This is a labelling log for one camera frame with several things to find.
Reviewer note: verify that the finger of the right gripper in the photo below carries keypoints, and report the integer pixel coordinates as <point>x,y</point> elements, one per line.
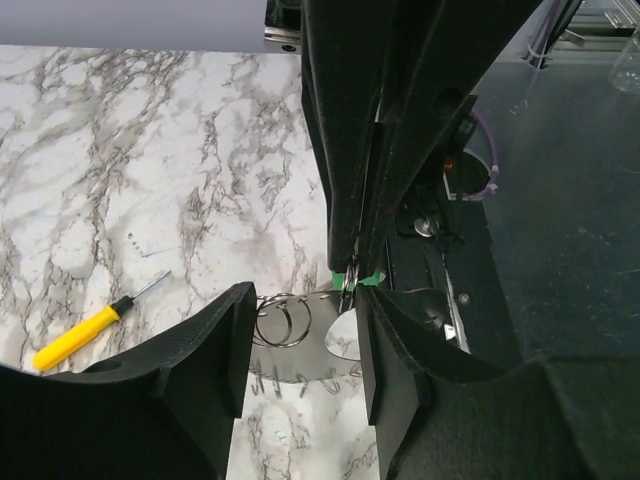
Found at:
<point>439,50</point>

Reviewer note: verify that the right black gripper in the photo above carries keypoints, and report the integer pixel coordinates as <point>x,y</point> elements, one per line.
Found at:
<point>343,49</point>

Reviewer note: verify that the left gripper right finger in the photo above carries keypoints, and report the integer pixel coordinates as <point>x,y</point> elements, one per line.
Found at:
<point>440,413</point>

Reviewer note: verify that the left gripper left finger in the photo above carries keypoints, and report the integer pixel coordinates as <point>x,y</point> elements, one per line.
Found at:
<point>164,409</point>

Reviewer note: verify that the yellow handled screwdriver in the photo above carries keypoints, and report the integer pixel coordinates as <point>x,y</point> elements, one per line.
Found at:
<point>84,332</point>

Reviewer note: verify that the aluminium front frame rail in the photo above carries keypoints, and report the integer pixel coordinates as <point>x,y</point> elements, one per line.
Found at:
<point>564,28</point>

